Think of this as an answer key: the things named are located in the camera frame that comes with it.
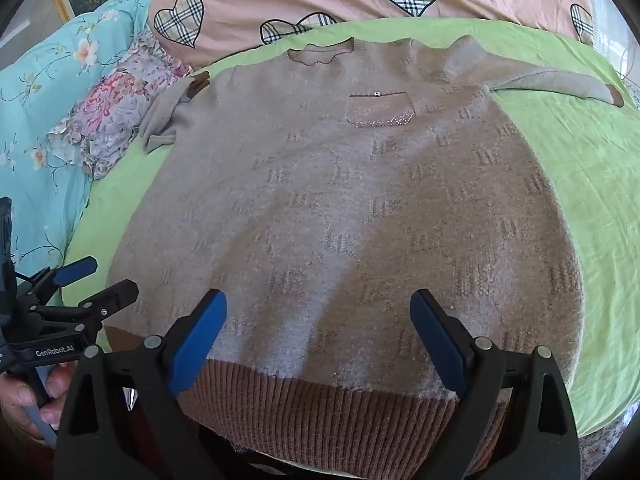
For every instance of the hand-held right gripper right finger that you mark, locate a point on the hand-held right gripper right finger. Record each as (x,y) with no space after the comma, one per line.
(440,342)

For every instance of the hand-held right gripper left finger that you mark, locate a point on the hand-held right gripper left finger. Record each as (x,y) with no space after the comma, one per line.
(197,345)

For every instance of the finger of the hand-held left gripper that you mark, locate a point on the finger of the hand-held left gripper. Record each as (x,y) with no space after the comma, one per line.
(112,297)
(75,270)

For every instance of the beige knit sweater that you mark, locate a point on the beige knit sweater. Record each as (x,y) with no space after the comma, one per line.
(350,185)

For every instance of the person's left hand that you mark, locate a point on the person's left hand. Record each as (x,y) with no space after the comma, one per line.
(17,400)

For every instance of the light blue floral quilt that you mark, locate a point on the light blue floral quilt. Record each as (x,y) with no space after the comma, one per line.
(40,110)

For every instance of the purple floral cloth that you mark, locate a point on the purple floral cloth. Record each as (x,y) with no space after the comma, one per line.
(115,105)

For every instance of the grey floral bed sheet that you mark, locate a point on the grey floral bed sheet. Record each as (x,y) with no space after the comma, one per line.
(605,440)

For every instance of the green bed sheet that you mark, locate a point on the green bed sheet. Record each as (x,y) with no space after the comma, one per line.
(575,160)

